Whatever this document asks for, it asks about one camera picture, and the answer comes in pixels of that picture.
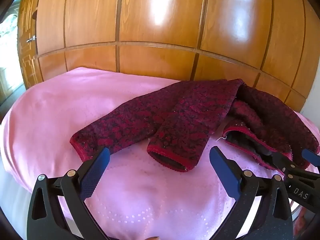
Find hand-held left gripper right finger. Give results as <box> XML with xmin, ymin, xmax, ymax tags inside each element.
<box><xmin>209</xmin><ymin>146</ymin><xmax>294</xmax><ymax>240</ymax></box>

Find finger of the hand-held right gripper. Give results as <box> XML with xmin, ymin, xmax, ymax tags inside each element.
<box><xmin>302</xmin><ymin>149</ymin><xmax>320</xmax><ymax>167</ymax></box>
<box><xmin>253</xmin><ymin>144</ymin><xmax>298</xmax><ymax>178</ymax></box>

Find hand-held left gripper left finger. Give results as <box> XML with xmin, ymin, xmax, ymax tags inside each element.
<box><xmin>26</xmin><ymin>147</ymin><xmax>111</xmax><ymax>240</ymax></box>

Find pink bed sheet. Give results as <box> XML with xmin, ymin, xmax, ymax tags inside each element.
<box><xmin>0</xmin><ymin>67</ymin><xmax>320</xmax><ymax>240</ymax></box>

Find carved wooden door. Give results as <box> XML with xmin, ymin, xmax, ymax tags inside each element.
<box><xmin>17</xmin><ymin>0</ymin><xmax>41</xmax><ymax>91</ymax></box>

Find window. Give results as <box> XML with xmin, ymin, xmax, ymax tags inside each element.
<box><xmin>0</xmin><ymin>0</ymin><xmax>25</xmax><ymax>103</ymax></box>

